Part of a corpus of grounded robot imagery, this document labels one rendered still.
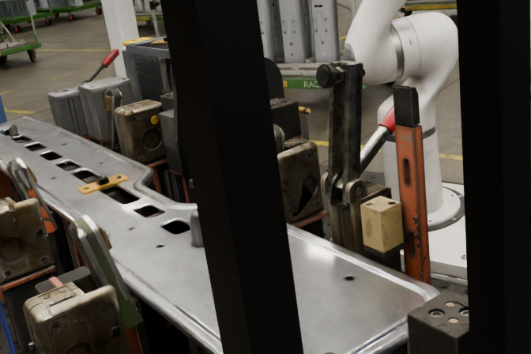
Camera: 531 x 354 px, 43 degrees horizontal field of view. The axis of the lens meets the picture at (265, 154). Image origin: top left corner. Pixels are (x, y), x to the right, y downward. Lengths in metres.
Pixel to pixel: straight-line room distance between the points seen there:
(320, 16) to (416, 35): 4.05
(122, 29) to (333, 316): 4.29
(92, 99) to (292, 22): 4.11
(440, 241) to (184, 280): 0.71
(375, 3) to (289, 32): 4.25
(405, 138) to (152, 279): 0.34
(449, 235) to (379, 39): 0.42
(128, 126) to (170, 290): 0.59
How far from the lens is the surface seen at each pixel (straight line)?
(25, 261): 1.08
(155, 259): 0.87
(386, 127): 0.87
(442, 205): 1.50
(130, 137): 1.33
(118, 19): 4.87
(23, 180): 1.05
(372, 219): 0.77
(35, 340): 0.75
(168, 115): 1.24
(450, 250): 1.36
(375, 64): 1.31
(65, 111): 1.73
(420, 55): 1.34
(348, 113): 0.80
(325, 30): 5.34
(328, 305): 0.71
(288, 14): 5.51
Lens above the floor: 1.38
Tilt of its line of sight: 19 degrees down
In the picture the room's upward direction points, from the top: 8 degrees counter-clockwise
